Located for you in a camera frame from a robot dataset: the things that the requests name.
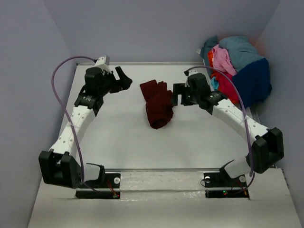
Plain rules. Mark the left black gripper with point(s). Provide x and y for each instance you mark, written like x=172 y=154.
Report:
x=123 y=83

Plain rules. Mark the maroon t shirt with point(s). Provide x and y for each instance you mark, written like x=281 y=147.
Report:
x=158 y=106

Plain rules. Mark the grey blue t shirt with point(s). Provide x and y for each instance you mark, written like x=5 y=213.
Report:
x=240 y=51

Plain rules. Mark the pink t shirt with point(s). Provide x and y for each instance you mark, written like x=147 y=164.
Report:
x=221 y=60

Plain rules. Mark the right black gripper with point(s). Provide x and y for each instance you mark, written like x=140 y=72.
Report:
x=179 y=89

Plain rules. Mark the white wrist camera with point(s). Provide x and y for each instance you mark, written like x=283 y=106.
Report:
x=103 y=63
x=186 y=73

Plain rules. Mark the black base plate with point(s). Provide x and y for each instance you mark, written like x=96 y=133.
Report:
x=217 y=188
x=108 y=189

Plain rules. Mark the orange t shirt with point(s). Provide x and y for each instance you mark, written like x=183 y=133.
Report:
x=210 y=59

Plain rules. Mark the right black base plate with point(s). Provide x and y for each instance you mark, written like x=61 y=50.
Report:
x=217 y=188

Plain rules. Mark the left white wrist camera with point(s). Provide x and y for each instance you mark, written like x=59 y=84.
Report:
x=103 y=63

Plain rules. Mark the teal t shirt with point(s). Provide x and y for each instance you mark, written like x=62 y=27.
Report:
x=207 y=47

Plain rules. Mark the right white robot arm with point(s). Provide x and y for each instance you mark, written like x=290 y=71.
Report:
x=265 y=145

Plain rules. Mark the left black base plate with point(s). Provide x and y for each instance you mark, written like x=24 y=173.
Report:
x=108 y=189

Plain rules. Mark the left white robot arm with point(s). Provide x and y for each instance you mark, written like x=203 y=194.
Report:
x=63 y=164

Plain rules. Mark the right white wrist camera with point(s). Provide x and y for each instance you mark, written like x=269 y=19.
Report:
x=186 y=73

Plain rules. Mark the navy blue t shirt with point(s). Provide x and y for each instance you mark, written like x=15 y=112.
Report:
x=253 y=82

